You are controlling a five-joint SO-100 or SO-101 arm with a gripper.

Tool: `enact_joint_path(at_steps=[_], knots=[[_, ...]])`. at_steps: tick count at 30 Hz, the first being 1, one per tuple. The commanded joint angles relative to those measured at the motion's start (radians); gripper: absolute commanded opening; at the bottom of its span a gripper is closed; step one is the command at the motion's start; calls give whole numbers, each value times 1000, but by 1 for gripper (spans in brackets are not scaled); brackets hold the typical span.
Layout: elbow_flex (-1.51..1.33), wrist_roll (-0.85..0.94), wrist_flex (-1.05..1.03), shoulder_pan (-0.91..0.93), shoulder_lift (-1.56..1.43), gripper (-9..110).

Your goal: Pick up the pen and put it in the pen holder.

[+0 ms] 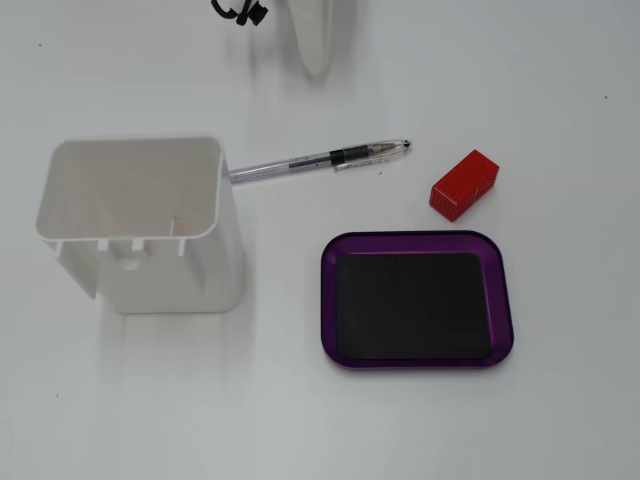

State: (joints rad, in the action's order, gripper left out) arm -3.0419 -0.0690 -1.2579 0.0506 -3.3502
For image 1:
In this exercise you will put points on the white plastic pen holder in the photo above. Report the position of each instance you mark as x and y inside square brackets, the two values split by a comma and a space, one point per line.
[150, 270]

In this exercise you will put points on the red rectangular block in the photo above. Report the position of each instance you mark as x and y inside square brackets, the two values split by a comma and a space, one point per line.
[462, 184]

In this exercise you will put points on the black tray liner pad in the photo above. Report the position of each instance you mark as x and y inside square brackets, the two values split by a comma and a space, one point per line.
[412, 306]

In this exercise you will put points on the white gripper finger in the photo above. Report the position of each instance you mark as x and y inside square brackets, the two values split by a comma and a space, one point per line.
[314, 35]

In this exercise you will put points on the purple metal tray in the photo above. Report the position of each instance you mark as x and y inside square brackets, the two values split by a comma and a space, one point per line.
[500, 300]

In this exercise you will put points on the clear black-grip gel pen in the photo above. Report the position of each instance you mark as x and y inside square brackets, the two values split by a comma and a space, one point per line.
[300, 162]

